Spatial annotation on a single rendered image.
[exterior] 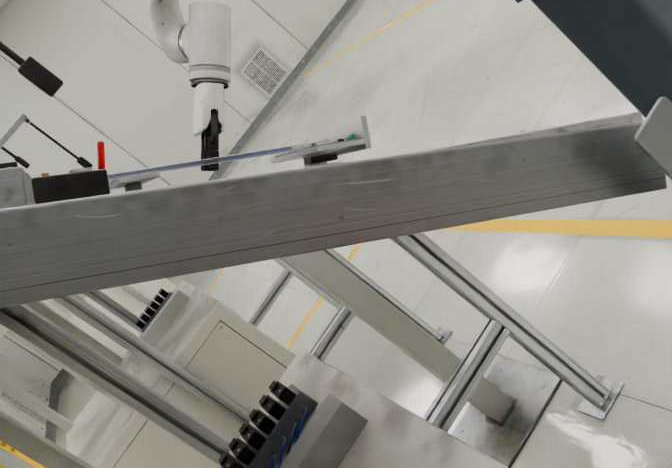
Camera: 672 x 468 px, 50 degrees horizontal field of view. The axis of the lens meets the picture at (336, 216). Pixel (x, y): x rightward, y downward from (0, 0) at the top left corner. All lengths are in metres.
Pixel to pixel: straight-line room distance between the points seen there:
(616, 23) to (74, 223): 1.08
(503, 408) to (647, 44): 0.88
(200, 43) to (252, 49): 7.59
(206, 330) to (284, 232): 1.49
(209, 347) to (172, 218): 1.52
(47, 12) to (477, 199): 8.41
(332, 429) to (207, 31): 0.85
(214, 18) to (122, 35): 7.38
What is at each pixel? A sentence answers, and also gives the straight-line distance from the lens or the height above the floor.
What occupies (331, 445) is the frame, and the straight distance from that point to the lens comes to 0.94.
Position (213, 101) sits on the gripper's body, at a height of 0.99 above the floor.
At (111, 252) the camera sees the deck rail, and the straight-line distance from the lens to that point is 0.50.
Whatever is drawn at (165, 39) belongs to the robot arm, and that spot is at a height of 1.13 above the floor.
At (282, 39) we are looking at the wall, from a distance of 9.20.
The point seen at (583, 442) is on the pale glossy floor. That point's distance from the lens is 1.62.
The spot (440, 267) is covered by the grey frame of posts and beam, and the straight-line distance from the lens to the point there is 1.37.
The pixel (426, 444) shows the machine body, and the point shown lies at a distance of 0.82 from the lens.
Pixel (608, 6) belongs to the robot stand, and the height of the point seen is 0.59.
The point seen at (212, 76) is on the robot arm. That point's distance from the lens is 1.46.
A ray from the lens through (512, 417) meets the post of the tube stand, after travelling 1.78.
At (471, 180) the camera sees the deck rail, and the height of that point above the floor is 0.84.
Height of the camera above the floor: 1.06
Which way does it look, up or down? 16 degrees down
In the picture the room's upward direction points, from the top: 51 degrees counter-clockwise
